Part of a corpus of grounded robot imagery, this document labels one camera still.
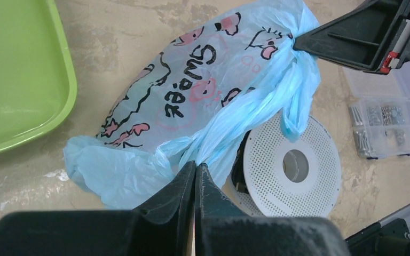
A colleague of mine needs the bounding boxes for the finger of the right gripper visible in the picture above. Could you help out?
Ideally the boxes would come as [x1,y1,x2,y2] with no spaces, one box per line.
[293,1,410,75]

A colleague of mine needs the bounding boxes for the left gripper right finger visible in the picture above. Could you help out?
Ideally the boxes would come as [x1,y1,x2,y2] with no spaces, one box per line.
[194,163,247,255]

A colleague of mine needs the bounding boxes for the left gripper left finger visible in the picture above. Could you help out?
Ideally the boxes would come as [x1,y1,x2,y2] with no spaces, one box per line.
[134,161,196,255]

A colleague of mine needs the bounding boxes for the blue plastic bag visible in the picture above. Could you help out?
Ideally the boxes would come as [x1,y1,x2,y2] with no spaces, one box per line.
[64,1,321,209]

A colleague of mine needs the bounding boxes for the white perforated filament spool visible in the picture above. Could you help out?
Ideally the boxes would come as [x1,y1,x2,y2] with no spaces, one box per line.
[226,114,342,217]

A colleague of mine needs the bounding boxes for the clear plastic screw box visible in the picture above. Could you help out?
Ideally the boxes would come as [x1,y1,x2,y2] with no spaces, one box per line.
[343,68,410,159]

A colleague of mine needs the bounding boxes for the green plastic tub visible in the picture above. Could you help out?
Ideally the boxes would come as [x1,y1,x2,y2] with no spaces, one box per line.
[0,1,77,153]

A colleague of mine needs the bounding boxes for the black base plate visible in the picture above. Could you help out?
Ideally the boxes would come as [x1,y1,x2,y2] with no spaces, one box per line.
[346,218,410,256]

